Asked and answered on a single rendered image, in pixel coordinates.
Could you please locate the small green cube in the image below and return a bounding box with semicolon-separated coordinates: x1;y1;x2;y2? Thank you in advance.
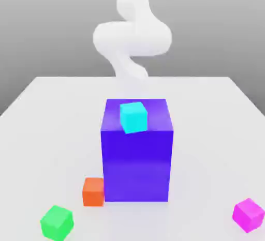
40;204;75;241

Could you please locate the small orange cube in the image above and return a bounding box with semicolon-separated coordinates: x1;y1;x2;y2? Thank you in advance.
82;177;105;207

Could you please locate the small cyan cube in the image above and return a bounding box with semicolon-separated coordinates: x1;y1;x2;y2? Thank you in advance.
120;101;148;134

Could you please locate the large purple box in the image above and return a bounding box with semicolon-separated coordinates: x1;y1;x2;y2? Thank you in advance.
100;98;174;203

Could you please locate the small magenta cube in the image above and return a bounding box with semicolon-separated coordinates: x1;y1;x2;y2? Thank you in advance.
231;198;265;233

